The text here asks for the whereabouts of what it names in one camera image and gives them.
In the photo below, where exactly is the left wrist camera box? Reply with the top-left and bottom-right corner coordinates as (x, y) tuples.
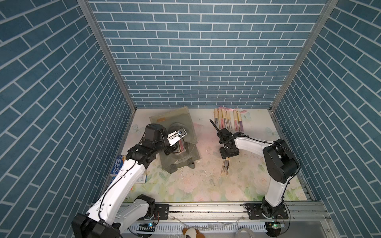
(167, 128), (187, 146)

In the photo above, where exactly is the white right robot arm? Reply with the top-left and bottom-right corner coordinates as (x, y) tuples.
(217, 129), (300, 219)

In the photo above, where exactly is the brown folding fan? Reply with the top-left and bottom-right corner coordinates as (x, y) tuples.
(221, 109), (228, 129)

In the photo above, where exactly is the black patterned bamboo folding fan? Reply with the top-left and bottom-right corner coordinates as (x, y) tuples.
(214, 109), (219, 128)

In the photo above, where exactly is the white red-flecked fan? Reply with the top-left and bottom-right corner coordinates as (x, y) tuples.
(221, 158), (230, 177)

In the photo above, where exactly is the pink folding fan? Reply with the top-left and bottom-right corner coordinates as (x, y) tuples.
(218, 109), (225, 129)

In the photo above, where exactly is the blue illustrated book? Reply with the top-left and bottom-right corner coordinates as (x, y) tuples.
(110, 155), (126, 177)

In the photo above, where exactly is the brown plush toy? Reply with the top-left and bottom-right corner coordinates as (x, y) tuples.
(182, 228), (205, 238)

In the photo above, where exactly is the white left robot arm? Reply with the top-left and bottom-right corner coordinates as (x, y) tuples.
(71, 124), (170, 238)

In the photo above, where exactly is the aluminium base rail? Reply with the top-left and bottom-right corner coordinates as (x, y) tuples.
(121, 201), (339, 238)

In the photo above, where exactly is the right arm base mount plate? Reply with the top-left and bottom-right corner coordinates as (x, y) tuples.
(243, 203), (289, 220)

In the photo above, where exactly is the purple folding fan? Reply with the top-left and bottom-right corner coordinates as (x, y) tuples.
(237, 111), (244, 132)

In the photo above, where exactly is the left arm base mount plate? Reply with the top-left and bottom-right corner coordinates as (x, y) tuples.
(138, 203), (170, 221)

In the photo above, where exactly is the white blue small box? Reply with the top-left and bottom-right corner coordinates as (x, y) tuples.
(136, 174), (147, 184)

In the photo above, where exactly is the olive green canvas tote bag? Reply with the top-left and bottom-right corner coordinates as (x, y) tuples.
(150, 107), (200, 174)

